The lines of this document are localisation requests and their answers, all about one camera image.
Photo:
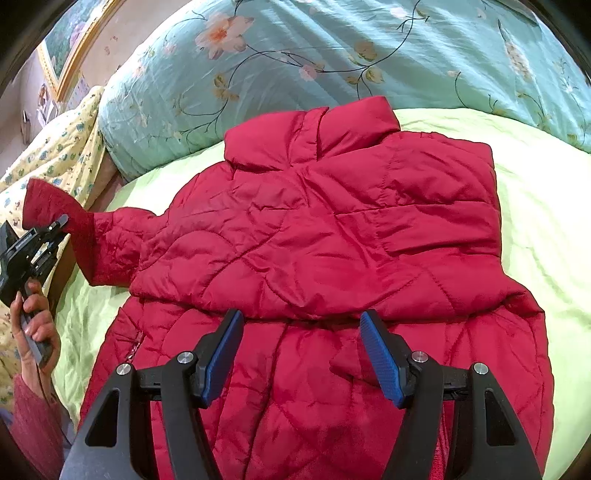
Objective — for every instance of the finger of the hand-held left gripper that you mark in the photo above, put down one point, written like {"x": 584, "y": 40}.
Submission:
{"x": 50, "y": 256}
{"x": 57, "y": 224}

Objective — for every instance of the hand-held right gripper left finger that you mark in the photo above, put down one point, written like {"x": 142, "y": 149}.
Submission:
{"x": 225, "y": 357}

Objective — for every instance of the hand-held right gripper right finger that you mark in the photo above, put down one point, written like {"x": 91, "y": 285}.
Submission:
{"x": 381, "y": 362}

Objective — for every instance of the red quilted jacket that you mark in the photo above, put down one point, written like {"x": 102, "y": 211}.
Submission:
{"x": 332, "y": 221}

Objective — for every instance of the person's left forearm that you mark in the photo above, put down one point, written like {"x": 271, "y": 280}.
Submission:
{"x": 37, "y": 424}

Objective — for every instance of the person's left hand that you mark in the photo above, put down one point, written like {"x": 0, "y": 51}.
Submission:
{"x": 44, "y": 325}

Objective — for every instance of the yellow printed blanket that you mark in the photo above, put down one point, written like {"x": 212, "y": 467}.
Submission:
{"x": 55, "y": 152}

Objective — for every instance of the gold framed painting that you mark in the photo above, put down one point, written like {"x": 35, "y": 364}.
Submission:
{"x": 69, "y": 34}

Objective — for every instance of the light green bed sheet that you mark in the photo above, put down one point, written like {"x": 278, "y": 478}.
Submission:
{"x": 545, "y": 207}

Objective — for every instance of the teal floral quilt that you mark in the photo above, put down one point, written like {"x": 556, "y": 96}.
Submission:
{"x": 323, "y": 41}

